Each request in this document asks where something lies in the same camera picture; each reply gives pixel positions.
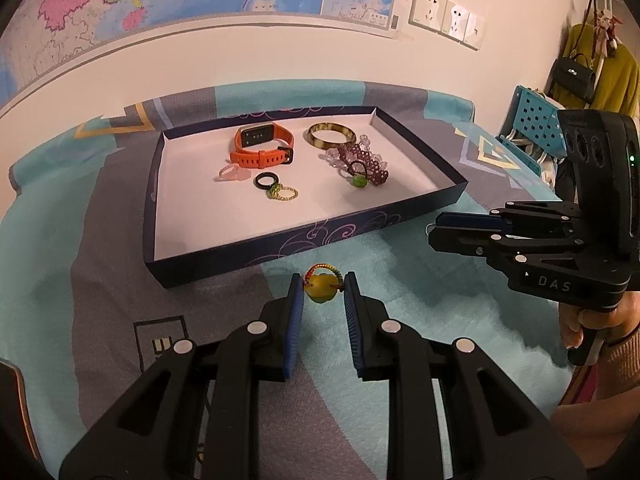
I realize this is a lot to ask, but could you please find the dark blue shallow box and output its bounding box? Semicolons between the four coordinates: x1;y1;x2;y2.
144;105;470;290

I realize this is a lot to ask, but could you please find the clear crystal bead bracelet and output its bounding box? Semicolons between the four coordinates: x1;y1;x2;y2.
320;135;388;173

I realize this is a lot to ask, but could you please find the person's right forearm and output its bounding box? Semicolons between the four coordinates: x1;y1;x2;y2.
597;327;640;403

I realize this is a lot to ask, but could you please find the blue perforated plastic panel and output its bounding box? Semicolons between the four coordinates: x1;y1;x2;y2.
497;85;568;177

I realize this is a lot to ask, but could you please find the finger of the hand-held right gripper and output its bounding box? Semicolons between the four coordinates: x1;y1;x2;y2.
428;226;576;271
435;201;583;241

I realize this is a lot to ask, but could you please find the white wall socket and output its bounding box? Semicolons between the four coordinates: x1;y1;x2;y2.
460;10;487;52
437;0;468;41
409;0;446;31

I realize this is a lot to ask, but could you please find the green bead ring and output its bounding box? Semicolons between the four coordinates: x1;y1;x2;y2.
347;161;370;188

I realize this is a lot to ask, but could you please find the yellow bead braided bracelet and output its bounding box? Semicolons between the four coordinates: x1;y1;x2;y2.
302;262;346;305

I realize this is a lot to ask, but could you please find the wall map poster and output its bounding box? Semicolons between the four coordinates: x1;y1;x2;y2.
0;0;403;106

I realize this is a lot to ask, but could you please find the person's right hand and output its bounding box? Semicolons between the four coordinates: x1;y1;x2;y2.
557;290;640;351

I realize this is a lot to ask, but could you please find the maroon beaded bracelet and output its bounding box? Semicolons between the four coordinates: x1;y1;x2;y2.
336;142;390;186

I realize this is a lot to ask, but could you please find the person's leg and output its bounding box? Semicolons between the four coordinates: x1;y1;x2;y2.
550;400;640;466

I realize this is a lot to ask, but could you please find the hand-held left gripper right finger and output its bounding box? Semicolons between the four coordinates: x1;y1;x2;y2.
343;271;587;480

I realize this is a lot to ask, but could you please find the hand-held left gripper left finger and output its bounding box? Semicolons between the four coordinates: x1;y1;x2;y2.
59;272;306;480

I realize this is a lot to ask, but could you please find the small beaded ring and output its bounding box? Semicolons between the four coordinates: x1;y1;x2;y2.
267;184;299;204

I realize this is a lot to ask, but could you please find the orange smart band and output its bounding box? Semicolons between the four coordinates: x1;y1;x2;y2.
229;122;296;168

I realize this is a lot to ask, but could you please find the black handbag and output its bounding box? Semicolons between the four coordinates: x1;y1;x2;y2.
547;0;601;106

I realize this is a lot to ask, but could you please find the pink translucent ring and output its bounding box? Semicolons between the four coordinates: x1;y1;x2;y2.
217;162;251;183

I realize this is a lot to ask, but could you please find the hanging doll charm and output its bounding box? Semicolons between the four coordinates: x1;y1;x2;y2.
595;9;623;58

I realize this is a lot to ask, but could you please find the tortoiseshell bangle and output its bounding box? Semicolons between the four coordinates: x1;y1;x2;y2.
306;121;358;151

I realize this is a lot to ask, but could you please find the yellow-green coat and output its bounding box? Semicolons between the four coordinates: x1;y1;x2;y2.
564;22;640;117

